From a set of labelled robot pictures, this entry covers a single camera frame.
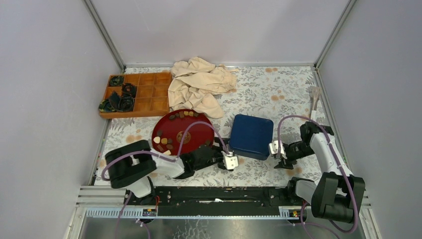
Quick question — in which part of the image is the dark rolled tie patterned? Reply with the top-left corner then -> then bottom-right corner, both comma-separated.
117,96 -> 134,112

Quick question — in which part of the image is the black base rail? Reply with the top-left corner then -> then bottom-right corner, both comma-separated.
124,186 -> 304,217

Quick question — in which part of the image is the floral tablecloth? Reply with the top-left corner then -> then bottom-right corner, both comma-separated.
96,66 -> 347,187

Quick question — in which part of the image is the navy box lid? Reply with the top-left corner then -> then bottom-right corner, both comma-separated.
229,114 -> 274,161

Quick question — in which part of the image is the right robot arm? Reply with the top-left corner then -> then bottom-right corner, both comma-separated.
268,121 -> 365,224

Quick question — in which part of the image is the red round tray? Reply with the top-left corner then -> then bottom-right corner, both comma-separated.
151,110 -> 214,156

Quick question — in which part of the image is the beige crumpled cloth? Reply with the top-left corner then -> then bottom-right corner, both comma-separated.
168,57 -> 237,119

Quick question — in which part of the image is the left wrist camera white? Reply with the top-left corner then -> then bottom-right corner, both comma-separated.
222,151 -> 239,170

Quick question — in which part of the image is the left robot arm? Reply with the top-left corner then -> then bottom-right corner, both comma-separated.
101,140 -> 239,205

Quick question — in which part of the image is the wooden compartment tray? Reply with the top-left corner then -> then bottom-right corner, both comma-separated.
99,72 -> 173,119

